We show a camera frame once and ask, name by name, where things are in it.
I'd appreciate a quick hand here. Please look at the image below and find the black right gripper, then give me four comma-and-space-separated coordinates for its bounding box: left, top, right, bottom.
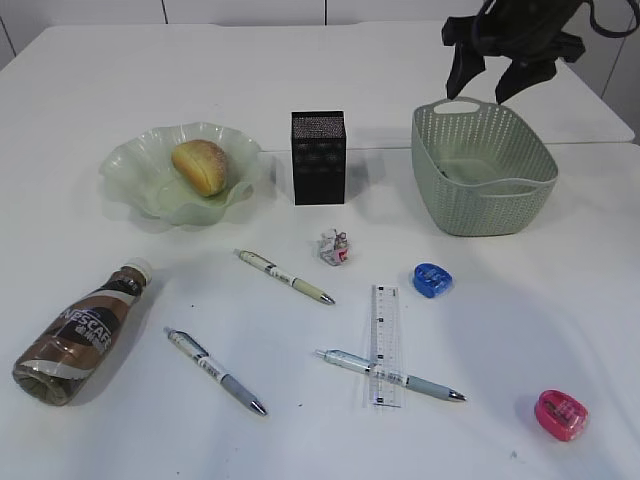
442, 0, 585, 104

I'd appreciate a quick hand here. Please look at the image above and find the white pink paper ball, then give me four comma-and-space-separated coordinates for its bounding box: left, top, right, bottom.
318, 228, 350, 267

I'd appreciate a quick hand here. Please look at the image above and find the bread roll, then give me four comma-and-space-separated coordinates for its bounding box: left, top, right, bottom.
171, 139, 228, 197

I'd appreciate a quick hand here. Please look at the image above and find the Nescafe coffee bottle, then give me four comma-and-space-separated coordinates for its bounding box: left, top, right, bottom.
12, 258, 152, 406

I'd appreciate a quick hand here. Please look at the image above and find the green woven plastic basket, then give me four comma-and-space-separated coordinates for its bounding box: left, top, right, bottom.
411, 98, 558, 237

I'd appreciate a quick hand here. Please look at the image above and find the black mesh pen holder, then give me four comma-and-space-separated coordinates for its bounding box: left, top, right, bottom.
291, 111, 347, 205

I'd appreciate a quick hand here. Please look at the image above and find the blue pencil sharpener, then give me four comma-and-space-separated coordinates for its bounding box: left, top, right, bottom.
412, 263, 454, 299

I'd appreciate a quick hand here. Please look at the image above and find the cream white pen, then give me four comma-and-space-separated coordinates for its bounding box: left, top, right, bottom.
234, 249, 335, 305

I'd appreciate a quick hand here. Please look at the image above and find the green wavy glass plate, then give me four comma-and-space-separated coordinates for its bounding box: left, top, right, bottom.
99, 122, 261, 226

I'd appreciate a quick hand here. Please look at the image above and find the light blue grey pen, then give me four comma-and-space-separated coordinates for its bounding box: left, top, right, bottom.
314, 349, 467, 402

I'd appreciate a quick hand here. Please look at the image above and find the pink pencil sharpener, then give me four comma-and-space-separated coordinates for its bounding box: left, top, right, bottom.
534, 389, 589, 442

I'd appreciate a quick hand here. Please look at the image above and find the white grey pen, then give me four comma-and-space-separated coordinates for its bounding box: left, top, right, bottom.
163, 327, 268, 417

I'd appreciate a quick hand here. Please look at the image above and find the clear plastic ruler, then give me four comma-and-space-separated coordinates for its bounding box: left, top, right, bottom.
369, 285, 403, 408

